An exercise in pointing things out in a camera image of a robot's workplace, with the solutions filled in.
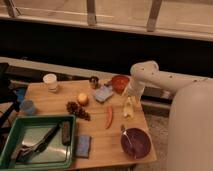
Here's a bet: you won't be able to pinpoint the yellow apple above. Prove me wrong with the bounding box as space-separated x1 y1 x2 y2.
77 93 89 106

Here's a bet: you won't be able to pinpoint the wooden table board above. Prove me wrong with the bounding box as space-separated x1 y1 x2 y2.
25 80 156 170

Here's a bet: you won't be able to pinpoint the white spoon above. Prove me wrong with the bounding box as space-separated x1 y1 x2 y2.
121 125 135 155

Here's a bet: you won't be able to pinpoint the small metal cup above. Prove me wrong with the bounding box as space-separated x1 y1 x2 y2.
89 76 99 89

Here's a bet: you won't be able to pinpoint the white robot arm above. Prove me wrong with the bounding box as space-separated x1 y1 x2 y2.
124 61 213 171

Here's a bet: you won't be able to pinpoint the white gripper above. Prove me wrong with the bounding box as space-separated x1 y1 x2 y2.
122 78 145 108

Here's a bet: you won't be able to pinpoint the blue cup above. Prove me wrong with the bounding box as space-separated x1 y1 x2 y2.
20 100 36 115

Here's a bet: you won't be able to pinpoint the black brush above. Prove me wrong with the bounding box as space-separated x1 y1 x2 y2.
62 121 71 146

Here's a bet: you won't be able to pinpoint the green tray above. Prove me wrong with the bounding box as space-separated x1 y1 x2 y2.
0 115 76 171

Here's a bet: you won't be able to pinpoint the blue sponge lower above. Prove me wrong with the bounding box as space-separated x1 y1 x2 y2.
75 135 91 158

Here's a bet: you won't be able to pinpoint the purple bowl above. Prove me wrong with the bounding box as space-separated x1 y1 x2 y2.
122 128 151 159

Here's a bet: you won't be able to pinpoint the red chili pepper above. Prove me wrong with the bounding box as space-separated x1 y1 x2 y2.
105 106 113 129

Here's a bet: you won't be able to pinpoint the dark grape bunch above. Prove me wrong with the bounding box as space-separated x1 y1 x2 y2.
66 101 91 121

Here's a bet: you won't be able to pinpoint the black tongs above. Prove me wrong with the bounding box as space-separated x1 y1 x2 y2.
10 124 60 163

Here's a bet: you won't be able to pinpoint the red bowl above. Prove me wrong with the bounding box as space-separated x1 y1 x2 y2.
111 75 130 94

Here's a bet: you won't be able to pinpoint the white cup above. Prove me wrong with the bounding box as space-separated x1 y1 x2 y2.
43 73 58 93

